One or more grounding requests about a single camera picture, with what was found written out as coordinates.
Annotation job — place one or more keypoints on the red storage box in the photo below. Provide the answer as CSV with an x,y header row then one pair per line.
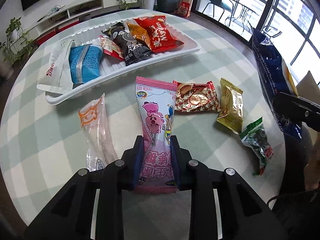
x,y
46,37
68,25

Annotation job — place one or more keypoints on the black snack packet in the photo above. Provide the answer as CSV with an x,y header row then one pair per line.
x,y
132,47

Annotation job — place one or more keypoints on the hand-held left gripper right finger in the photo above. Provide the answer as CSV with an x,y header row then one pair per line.
x,y
175,162

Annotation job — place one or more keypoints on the white ribbed plastic tray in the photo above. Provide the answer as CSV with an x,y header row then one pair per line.
x,y
117,70

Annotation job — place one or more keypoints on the person's right forearm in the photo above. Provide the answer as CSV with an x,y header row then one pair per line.
x,y
313,160

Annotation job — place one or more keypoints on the red white small snack packet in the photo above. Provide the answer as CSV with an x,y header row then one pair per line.
x,y
111,48

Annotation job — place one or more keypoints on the trailing plant in white pot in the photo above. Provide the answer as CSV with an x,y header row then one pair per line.
x,y
16,32

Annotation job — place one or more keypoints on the person's dark clothing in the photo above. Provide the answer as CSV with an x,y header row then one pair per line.
x,y
300,215

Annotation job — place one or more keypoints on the red gift box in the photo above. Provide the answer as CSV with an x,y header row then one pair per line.
x,y
183,9

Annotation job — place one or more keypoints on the dark blue snack packet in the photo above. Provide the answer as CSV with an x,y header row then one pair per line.
x,y
267,67

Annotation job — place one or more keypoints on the red gold patterned snack packet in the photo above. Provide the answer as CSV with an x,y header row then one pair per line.
x,y
197,97

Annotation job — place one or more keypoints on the black balcony table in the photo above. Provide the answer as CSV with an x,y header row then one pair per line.
x,y
241,12

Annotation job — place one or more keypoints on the light blue snack packet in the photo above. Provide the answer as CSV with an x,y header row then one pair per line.
x,y
85,65

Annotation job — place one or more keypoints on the gold foil snack packet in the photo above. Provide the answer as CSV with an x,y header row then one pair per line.
x,y
230,105

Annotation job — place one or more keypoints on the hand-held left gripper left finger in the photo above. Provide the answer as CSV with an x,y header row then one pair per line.
x,y
138,162

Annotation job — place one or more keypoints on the green snack packet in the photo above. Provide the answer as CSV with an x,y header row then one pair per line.
x,y
257,140

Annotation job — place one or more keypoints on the clear packet with orange print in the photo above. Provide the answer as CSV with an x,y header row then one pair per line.
x,y
97,130

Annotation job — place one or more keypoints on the pink cartoon snack packet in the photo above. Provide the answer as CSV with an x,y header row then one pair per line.
x,y
156,110

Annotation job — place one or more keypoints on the white television cabinet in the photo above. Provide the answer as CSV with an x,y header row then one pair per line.
x,y
82,1

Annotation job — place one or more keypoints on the black framed glass door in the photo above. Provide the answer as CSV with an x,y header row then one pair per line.
x,y
271,12

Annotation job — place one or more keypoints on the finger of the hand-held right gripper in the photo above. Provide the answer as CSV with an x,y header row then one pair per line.
x,y
300,110

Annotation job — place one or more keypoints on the orange snack packet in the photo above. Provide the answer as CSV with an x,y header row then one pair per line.
x,y
140,33

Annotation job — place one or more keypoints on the plant in white ribbed pot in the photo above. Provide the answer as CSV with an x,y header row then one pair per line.
x,y
5,67

